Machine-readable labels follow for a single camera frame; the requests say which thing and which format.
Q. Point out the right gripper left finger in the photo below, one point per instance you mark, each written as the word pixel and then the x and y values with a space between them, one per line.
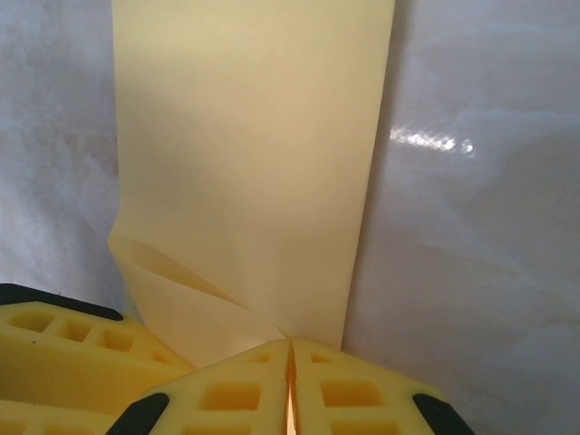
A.
pixel 226 399

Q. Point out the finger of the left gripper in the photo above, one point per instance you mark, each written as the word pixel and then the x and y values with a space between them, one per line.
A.
pixel 54 417
pixel 68 362

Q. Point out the yellow paper sheet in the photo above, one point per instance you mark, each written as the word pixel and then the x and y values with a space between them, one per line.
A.
pixel 249 158

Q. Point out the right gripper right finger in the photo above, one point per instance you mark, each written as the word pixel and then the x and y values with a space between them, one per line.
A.
pixel 349 394

